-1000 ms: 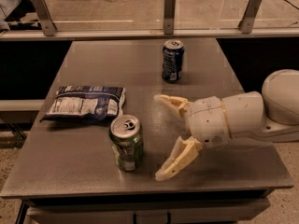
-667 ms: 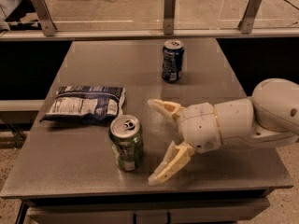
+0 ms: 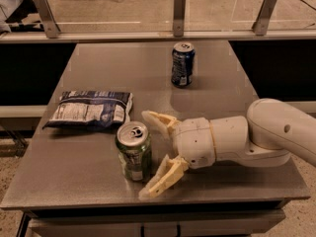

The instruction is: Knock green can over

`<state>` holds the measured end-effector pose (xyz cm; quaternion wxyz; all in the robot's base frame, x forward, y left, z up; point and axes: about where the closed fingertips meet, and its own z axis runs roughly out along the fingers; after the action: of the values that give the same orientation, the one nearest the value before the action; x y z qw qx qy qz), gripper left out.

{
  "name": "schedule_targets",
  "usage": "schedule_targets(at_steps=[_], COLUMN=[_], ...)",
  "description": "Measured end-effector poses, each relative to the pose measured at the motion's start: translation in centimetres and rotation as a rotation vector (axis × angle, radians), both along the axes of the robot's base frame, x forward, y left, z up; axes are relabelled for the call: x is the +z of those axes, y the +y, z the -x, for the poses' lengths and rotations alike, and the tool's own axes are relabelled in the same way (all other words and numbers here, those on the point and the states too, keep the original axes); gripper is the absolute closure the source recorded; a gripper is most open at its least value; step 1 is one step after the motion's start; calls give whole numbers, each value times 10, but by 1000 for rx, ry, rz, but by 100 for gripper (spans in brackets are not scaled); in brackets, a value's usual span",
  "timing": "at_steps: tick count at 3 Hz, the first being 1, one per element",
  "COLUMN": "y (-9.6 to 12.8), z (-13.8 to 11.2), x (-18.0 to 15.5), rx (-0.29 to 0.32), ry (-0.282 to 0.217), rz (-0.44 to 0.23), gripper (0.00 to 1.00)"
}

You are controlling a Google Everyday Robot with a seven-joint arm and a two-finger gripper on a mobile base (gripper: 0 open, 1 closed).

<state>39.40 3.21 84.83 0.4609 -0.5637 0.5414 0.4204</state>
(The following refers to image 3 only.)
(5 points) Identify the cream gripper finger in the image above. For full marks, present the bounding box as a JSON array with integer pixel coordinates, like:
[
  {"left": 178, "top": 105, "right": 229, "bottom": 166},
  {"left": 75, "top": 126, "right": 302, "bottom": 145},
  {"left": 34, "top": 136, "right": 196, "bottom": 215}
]
[
  {"left": 141, "top": 111, "right": 181, "bottom": 139},
  {"left": 138, "top": 154, "right": 189, "bottom": 199}
]

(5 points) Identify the metal bracket post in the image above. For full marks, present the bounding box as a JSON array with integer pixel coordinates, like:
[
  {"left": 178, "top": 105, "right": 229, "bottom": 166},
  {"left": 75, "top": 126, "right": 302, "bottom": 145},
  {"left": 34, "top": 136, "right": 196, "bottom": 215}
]
[
  {"left": 252, "top": 0, "right": 277, "bottom": 36},
  {"left": 33, "top": 0, "right": 60, "bottom": 39},
  {"left": 173, "top": 0, "right": 186, "bottom": 37}
]

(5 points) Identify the left metal bracket post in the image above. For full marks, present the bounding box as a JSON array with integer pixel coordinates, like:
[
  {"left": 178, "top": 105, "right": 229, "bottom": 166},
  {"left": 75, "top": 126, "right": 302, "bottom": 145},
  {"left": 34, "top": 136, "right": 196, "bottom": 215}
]
[{"left": 33, "top": 0, "right": 60, "bottom": 39}]

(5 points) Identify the green soda can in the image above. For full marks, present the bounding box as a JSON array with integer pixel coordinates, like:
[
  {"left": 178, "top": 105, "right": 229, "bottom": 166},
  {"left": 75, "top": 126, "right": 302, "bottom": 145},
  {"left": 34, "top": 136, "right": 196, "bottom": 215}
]
[{"left": 116, "top": 121, "right": 152, "bottom": 182}]

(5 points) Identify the grey table drawer front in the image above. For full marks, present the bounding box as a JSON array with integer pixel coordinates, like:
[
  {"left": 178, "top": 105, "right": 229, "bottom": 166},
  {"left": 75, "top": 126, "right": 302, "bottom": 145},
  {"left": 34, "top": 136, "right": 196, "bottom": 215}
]
[{"left": 28, "top": 209, "right": 285, "bottom": 237}]

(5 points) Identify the metal rail beam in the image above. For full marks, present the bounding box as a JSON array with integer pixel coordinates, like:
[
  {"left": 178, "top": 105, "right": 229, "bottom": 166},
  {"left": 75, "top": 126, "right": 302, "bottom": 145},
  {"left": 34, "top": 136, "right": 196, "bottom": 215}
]
[{"left": 0, "top": 29, "right": 316, "bottom": 43}]

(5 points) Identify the blue chip bag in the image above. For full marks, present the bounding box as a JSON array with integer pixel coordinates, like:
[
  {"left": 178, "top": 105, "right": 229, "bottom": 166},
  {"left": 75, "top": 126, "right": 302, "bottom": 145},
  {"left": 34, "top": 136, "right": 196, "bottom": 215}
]
[{"left": 44, "top": 91, "right": 133, "bottom": 130}]

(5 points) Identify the right metal bracket post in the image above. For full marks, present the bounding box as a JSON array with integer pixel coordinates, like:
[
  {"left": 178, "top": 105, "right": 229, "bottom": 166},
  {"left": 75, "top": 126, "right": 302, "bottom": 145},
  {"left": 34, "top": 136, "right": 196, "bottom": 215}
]
[{"left": 252, "top": 0, "right": 277, "bottom": 36}]

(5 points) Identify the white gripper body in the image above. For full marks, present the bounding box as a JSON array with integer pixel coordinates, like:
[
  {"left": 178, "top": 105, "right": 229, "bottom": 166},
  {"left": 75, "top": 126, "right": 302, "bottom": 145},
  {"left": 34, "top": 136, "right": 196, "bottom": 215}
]
[{"left": 172, "top": 118, "right": 215, "bottom": 169}]

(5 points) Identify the blue soda can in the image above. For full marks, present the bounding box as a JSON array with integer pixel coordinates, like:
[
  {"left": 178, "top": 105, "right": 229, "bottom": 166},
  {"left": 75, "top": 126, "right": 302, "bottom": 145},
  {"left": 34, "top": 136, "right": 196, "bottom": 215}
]
[{"left": 171, "top": 41, "right": 196, "bottom": 87}]

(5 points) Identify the middle metal bracket post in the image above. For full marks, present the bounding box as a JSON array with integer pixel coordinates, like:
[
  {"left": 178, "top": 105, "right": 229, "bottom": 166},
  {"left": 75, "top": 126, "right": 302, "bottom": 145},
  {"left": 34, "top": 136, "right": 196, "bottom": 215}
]
[{"left": 173, "top": 0, "right": 186, "bottom": 37}]

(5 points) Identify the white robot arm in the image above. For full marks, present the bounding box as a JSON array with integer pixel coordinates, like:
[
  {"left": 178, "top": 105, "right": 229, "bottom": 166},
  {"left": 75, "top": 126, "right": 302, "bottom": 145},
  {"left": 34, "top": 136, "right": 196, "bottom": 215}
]
[{"left": 138, "top": 99, "right": 316, "bottom": 199}]

